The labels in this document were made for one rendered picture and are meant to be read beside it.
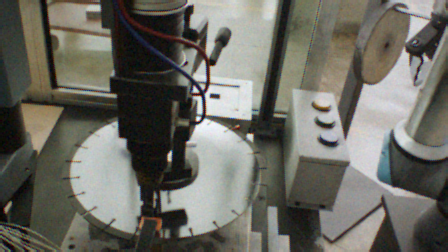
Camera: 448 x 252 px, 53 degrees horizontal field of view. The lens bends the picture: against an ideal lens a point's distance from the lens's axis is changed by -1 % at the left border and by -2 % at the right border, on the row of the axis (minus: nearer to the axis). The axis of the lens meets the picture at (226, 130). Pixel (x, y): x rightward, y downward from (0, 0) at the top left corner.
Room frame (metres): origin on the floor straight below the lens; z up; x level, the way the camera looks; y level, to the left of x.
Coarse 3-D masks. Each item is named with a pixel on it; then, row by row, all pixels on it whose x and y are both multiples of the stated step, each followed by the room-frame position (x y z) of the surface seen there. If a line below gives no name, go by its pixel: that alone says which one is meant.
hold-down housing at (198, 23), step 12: (192, 12) 0.53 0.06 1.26; (192, 24) 0.52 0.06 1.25; (204, 24) 0.54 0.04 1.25; (192, 36) 0.51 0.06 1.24; (204, 36) 0.54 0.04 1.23; (204, 48) 0.55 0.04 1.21; (192, 84) 0.53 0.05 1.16; (192, 96) 0.53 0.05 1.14; (180, 108) 0.52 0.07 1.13; (192, 108) 0.53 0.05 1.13; (192, 120) 0.53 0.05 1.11; (180, 132) 0.51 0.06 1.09; (192, 132) 0.53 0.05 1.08
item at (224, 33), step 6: (222, 30) 0.59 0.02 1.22; (228, 30) 0.60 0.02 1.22; (216, 36) 0.58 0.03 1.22; (222, 36) 0.58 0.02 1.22; (228, 36) 0.59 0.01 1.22; (216, 42) 0.57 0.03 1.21; (222, 42) 0.57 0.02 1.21; (216, 48) 0.55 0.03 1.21; (222, 48) 0.56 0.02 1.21; (210, 54) 0.55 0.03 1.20; (216, 54) 0.54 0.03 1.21; (210, 60) 0.53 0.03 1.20; (216, 60) 0.53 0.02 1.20
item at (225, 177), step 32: (224, 128) 0.74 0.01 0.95; (96, 160) 0.60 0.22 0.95; (128, 160) 0.61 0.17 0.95; (224, 160) 0.64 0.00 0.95; (256, 160) 0.65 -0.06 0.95; (96, 192) 0.52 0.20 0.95; (128, 192) 0.53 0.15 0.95; (192, 192) 0.55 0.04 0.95; (224, 192) 0.56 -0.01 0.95; (256, 192) 0.57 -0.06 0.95; (128, 224) 0.46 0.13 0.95; (192, 224) 0.48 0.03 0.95; (224, 224) 0.49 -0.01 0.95
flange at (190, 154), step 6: (186, 150) 0.64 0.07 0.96; (192, 150) 0.65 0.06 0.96; (186, 156) 0.63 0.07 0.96; (192, 156) 0.63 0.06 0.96; (192, 162) 0.61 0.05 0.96; (198, 162) 0.62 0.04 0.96; (192, 168) 0.60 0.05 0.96; (198, 168) 0.60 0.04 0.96; (192, 174) 0.58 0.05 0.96; (180, 180) 0.56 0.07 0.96; (186, 180) 0.57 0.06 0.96; (162, 186) 0.55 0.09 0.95; (168, 186) 0.55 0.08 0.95; (174, 186) 0.56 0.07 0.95
